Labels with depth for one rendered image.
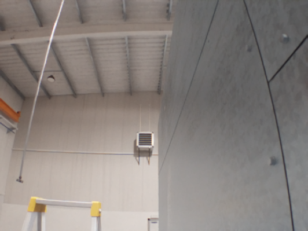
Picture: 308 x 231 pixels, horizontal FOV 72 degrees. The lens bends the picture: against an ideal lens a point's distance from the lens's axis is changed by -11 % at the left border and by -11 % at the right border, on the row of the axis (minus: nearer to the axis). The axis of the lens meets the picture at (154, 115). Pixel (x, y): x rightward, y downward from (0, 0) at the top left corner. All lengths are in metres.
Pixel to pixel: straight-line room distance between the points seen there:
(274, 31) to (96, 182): 10.60
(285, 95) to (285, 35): 0.06
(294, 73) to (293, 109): 0.03
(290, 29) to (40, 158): 11.66
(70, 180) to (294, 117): 10.92
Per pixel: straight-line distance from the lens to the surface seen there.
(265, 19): 0.32
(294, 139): 0.25
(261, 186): 0.32
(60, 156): 11.45
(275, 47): 0.29
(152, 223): 10.46
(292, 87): 0.26
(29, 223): 1.26
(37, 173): 11.68
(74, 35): 7.88
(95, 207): 1.22
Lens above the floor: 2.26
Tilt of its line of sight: 24 degrees up
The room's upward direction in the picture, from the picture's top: straight up
